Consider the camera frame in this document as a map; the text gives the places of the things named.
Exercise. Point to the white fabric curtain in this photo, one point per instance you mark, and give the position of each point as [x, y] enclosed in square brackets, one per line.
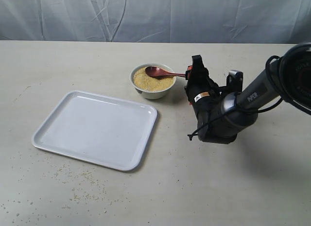
[172, 21]

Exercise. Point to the white ceramic bowl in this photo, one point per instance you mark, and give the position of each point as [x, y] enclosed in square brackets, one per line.
[147, 94]

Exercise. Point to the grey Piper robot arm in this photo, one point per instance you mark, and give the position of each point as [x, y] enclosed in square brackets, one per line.
[224, 111]

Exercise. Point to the yellow-beige grains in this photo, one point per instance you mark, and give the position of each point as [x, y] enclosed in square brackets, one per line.
[143, 81]

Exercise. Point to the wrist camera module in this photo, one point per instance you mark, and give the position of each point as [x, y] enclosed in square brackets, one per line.
[234, 81]

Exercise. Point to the white plastic tray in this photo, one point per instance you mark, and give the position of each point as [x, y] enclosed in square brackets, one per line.
[97, 129]

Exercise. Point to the brown wooden spoon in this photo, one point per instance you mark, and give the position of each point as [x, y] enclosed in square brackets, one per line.
[156, 72]

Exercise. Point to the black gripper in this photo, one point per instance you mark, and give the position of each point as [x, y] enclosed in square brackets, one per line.
[200, 88]

